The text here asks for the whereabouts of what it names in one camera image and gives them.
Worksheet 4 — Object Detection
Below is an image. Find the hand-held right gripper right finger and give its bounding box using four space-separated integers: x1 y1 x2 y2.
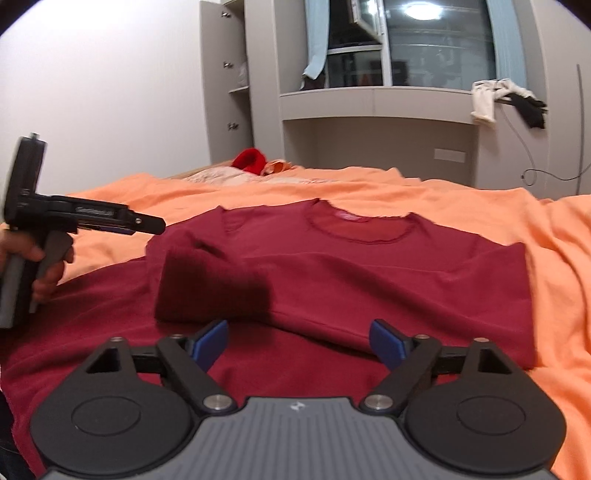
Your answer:
358 318 532 414

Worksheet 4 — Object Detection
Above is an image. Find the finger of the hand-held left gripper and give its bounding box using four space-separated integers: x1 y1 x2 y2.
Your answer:
124 210 167 236

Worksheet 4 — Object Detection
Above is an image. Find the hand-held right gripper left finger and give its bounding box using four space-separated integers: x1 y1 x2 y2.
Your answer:
62 319 237 414

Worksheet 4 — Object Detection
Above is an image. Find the dark red shirt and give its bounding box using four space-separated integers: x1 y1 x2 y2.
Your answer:
0 198 537 480

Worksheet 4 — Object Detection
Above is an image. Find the pale printed pillow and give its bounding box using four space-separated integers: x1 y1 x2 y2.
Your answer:
184 165 260 188

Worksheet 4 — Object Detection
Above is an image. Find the peach garment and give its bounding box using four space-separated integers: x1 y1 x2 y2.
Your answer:
260 159 297 177

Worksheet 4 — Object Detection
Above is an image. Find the grey open wardrobe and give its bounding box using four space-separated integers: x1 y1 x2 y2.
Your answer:
198 0 283 165

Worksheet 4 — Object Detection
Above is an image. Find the orange blanket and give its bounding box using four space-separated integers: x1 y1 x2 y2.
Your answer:
55 164 591 480

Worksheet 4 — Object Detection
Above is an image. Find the grey window desk unit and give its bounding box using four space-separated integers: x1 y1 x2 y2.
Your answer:
279 86 481 189

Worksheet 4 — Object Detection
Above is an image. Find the light blue curtain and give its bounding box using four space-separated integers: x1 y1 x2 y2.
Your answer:
302 0 331 79
484 0 511 80

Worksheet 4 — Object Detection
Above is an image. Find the white garment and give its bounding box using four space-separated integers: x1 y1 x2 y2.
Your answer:
470 78 539 124

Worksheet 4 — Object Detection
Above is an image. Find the black garment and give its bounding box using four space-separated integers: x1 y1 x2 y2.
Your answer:
501 89 549 131

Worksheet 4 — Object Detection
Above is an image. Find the window with open sash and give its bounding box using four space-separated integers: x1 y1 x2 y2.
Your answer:
325 0 498 89

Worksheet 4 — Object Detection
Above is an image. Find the grey closed wardrobe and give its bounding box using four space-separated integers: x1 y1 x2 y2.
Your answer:
478 0 591 200

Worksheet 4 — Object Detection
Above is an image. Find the black cable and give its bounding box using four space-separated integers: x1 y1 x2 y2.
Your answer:
501 108 583 186

